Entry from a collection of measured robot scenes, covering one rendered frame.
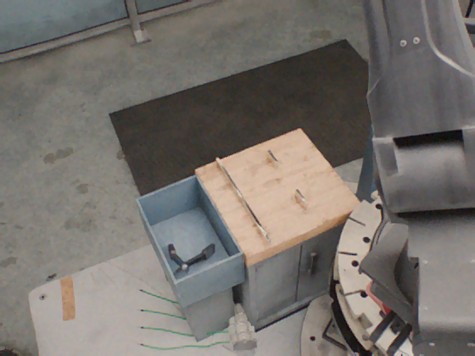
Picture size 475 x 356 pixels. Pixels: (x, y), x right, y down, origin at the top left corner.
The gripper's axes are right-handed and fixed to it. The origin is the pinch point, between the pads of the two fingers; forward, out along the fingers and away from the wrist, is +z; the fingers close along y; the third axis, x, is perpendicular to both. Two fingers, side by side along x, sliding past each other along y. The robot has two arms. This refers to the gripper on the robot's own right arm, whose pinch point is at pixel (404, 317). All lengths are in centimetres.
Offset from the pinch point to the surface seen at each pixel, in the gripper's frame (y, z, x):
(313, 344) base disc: -11.7, 42.2, 5.3
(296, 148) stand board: -31.0, 16.7, 20.6
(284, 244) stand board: -20.2, 16.8, 5.5
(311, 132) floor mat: -88, 126, 106
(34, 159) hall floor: -168, 127, 10
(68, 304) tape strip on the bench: -52, 45, -21
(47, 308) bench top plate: -54, 45, -25
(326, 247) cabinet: -18.0, 25.9, 14.2
